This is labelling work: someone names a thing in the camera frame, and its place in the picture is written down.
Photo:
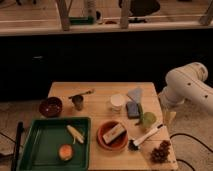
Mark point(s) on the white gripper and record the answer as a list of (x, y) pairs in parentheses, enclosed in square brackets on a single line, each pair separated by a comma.
[(168, 117)]

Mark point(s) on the dark purple grape bunch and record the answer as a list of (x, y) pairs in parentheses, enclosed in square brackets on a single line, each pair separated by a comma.
[(160, 154)]

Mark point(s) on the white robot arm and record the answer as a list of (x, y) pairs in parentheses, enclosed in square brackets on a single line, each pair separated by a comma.
[(185, 82)]

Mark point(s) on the white paper cup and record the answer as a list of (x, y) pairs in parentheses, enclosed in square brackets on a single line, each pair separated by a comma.
[(117, 101)]

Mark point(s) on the small metal cup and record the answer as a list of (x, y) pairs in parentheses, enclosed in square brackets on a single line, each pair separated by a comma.
[(77, 100)]

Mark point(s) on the green round lid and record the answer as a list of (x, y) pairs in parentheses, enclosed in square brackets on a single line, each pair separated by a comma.
[(148, 119)]

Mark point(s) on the blue grey sponge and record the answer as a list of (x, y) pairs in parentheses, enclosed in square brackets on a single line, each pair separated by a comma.
[(132, 110)]

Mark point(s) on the grey triangular cloth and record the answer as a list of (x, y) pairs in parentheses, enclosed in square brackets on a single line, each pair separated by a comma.
[(135, 94)]

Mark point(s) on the orange terracotta bowl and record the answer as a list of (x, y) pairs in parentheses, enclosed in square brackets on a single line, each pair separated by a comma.
[(119, 143)]

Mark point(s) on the white block eraser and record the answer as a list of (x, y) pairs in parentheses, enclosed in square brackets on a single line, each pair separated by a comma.
[(113, 133)]

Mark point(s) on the orange round fruit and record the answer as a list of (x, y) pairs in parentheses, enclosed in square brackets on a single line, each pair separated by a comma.
[(65, 152)]

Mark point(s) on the dark red bowl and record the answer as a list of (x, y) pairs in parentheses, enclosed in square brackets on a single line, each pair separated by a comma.
[(51, 107)]

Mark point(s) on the green plastic tray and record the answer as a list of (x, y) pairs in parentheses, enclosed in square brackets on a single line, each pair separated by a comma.
[(40, 152)]

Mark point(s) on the black bar beside tray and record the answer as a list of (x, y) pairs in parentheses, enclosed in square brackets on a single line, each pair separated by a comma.
[(17, 146)]

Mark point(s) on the white handled brush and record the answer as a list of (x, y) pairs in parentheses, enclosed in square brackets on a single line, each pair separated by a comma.
[(134, 144)]

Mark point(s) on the thin wooden handled tool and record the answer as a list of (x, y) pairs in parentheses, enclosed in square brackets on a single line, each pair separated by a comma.
[(83, 93)]

